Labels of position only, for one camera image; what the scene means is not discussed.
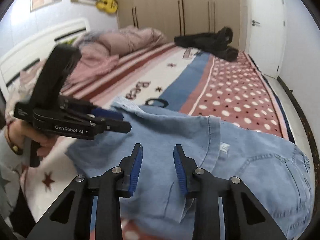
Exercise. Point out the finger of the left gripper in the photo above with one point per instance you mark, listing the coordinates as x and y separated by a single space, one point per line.
105 113
118 126

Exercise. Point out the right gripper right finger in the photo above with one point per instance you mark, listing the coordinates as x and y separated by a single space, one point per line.
224 209

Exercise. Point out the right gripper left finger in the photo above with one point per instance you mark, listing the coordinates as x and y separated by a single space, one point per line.
69 217

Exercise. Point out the light blue denim pants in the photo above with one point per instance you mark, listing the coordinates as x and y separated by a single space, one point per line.
276 171

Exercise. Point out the black clothing pile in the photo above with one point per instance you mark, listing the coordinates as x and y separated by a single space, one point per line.
215 43

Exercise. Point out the pink crumpled duvet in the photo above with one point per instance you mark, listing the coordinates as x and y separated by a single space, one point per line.
101 51

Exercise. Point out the white bed headboard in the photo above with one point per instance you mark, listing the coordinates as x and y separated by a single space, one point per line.
37 47

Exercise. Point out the green item by headboard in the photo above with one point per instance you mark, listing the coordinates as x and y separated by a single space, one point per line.
69 41

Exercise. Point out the patterned fleece bed blanket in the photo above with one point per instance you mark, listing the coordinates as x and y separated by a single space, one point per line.
192 82

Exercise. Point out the beige wooden wardrobe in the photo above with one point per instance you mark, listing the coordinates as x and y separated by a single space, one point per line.
185 17

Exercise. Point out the white door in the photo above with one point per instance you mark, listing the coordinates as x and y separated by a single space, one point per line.
267 35

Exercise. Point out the yellow guitar on wall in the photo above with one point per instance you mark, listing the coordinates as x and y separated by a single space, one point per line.
107 6

